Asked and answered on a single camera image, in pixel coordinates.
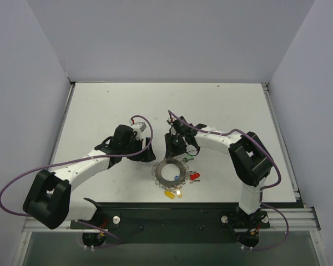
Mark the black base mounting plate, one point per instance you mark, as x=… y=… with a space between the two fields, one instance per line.
x=159 y=235

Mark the aluminium front rail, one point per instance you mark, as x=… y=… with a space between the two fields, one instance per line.
x=293 y=219

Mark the red key tag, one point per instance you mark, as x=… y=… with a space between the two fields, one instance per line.
x=194 y=177

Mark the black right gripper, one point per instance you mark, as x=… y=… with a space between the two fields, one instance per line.
x=172 y=148

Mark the steel key organiser ring disc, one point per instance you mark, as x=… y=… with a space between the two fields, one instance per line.
x=163 y=173

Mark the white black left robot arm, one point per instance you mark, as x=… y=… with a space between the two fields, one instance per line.
x=49 y=198

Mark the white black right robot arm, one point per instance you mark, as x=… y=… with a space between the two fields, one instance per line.
x=250 y=158

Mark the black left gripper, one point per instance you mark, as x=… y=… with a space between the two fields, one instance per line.
x=142 y=154

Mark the yellow key tag upper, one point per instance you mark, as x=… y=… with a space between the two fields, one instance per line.
x=169 y=194

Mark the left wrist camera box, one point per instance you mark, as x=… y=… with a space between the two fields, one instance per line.
x=139 y=127

